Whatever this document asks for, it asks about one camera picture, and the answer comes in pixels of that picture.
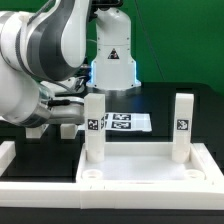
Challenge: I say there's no white desk top tray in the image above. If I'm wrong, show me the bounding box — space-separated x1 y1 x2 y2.
76 142 224 184

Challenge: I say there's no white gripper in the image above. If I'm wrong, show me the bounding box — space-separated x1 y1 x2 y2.
47 97 84 125

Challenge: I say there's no black marker plate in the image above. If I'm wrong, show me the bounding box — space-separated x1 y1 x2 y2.
78 112 153 133

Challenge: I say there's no white U-shaped fence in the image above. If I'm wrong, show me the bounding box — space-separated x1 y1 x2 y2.
0 140 224 211

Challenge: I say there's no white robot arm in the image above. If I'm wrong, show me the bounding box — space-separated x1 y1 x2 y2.
0 0 141 128

